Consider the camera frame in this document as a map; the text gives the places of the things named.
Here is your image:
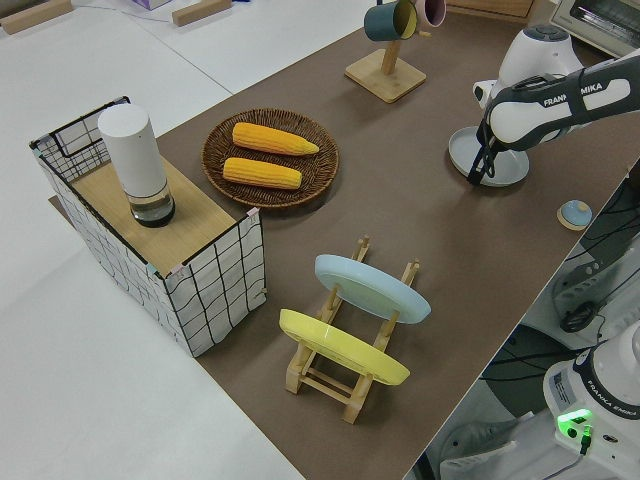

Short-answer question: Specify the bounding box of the gray plate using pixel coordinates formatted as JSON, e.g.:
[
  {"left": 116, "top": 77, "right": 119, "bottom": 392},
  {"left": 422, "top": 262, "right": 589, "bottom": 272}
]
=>
[{"left": 448, "top": 126, "right": 530, "bottom": 188}]

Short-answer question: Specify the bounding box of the light blue plate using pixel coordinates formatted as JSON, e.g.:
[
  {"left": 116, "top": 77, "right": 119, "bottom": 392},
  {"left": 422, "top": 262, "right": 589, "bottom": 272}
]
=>
[{"left": 314, "top": 254, "right": 432, "bottom": 325}]

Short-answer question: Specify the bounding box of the yellow plate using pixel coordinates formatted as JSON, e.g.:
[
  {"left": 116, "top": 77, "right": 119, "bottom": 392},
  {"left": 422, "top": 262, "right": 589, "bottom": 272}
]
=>
[{"left": 278, "top": 308, "right": 412, "bottom": 386}]

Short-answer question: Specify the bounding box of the wooden plate rack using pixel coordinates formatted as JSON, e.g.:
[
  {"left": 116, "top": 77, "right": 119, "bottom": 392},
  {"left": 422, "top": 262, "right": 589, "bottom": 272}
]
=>
[{"left": 284, "top": 233, "right": 421, "bottom": 425}]

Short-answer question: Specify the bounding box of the wooden mug tree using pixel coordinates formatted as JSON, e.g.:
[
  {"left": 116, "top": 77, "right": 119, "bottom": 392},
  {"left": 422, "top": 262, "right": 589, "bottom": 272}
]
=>
[{"left": 344, "top": 0, "right": 428, "bottom": 104}]

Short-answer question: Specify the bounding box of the pink mug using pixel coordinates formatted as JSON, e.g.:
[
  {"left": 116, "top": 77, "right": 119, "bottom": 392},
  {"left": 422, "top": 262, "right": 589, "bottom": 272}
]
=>
[{"left": 414, "top": 0, "right": 448, "bottom": 29}]

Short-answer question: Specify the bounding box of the teal mug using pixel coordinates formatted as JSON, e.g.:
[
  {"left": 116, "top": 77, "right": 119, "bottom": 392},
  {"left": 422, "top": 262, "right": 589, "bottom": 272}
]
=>
[{"left": 363, "top": 0, "right": 417, "bottom": 42}]

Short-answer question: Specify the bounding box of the white toaster oven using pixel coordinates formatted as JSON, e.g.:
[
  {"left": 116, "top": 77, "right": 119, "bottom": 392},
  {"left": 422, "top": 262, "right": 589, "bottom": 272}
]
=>
[{"left": 549, "top": 0, "right": 640, "bottom": 59}]

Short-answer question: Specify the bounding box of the pointed yellow corn cob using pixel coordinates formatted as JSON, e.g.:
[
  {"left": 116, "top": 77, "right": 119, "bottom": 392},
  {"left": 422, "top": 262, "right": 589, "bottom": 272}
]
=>
[{"left": 232, "top": 122, "right": 321, "bottom": 158}]

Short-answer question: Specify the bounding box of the blunt yellow corn cob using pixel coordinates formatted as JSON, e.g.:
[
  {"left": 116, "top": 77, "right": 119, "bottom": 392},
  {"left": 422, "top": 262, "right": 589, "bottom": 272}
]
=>
[{"left": 222, "top": 157, "right": 303, "bottom": 191}]

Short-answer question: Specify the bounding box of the brown wicker basket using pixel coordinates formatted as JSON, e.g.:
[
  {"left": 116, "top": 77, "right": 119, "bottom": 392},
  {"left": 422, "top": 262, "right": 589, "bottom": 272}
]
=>
[{"left": 201, "top": 108, "right": 340, "bottom": 209}]

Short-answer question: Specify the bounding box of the wooden board lid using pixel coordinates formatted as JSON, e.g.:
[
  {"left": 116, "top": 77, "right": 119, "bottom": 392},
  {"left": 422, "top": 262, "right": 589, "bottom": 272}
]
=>
[{"left": 69, "top": 158, "right": 237, "bottom": 266}]

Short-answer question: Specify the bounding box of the wooden block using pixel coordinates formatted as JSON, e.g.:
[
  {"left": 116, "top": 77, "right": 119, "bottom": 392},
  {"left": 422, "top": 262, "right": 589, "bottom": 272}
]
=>
[
  {"left": 0, "top": 0, "right": 75, "bottom": 35},
  {"left": 172, "top": 0, "right": 234, "bottom": 26}
]

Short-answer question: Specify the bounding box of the white cylinder appliance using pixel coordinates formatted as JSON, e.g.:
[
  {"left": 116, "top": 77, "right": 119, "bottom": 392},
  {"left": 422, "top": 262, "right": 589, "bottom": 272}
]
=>
[{"left": 97, "top": 103, "right": 177, "bottom": 229}]

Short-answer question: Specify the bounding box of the black wire basket with liner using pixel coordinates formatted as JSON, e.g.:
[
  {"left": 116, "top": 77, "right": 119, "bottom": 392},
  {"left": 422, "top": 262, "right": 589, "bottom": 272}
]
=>
[{"left": 28, "top": 95, "right": 266, "bottom": 359}]

